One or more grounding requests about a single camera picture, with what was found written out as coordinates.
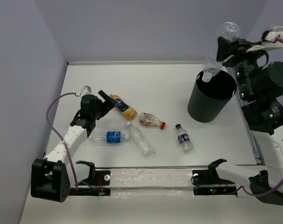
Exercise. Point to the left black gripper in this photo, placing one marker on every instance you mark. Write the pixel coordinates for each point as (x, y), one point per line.
(108, 102)

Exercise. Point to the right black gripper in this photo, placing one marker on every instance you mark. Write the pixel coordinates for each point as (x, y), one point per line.
(241, 44)

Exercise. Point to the crushed clear bottle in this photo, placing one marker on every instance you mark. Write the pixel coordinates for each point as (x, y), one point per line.
(213, 61)

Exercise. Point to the orange juice bottle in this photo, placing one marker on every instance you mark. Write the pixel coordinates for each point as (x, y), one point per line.
(127, 111)

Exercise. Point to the clear unlabeled bottle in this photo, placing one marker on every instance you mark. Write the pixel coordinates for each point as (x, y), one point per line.
(139, 139)

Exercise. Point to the small pepsi bottle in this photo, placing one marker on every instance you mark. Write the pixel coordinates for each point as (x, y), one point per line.
(183, 139)

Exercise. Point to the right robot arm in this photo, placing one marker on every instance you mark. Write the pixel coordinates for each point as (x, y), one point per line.
(260, 87)

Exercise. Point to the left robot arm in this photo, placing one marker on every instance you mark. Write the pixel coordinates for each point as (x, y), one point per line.
(49, 176)

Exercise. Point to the black cylindrical bin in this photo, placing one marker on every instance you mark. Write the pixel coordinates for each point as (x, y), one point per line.
(209, 98)

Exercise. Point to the blue label water bottle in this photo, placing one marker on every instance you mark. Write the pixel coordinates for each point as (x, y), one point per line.
(108, 138)

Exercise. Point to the red cap bottle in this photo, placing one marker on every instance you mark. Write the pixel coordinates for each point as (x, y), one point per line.
(150, 120)

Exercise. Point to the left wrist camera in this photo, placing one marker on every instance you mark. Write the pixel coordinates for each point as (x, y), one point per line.
(86, 90)

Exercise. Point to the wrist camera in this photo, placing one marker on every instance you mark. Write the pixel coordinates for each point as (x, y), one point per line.
(86, 90)
(271, 39)

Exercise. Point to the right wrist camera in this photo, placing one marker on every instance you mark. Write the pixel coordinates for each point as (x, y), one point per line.
(271, 39)

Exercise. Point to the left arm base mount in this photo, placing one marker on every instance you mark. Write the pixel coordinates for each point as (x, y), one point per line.
(91, 181)

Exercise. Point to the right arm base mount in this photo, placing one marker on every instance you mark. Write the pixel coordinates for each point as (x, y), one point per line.
(205, 185)

